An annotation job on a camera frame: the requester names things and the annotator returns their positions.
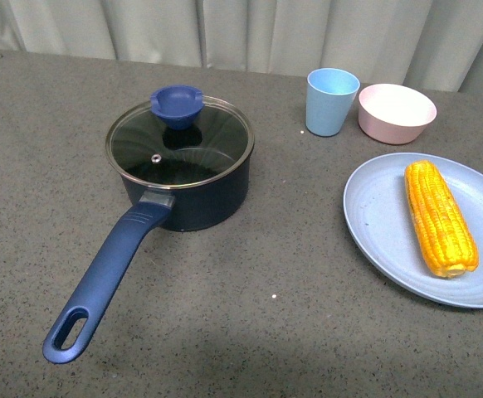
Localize light blue plate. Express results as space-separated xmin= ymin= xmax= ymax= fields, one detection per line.
xmin=343 ymin=153 xmax=483 ymax=308

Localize dark blue saucepan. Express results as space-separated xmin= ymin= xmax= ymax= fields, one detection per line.
xmin=41 ymin=95 xmax=256 ymax=366

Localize glass lid blue knob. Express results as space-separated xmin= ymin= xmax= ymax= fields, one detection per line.
xmin=105 ymin=85 xmax=255 ymax=190

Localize pink plastic bowl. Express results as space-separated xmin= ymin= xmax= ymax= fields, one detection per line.
xmin=358 ymin=84 xmax=437 ymax=145

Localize light blue plastic cup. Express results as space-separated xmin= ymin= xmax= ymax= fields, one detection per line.
xmin=305 ymin=68 xmax=360 ymax=137

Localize yellow corn cob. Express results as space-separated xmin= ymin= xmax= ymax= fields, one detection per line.
xmin=404 ymin=160 xmax=480 ymax=279

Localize white pleated curtain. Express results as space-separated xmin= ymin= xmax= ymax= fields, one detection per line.
xmin=0 ymin=1 xmax=483 ymax=95

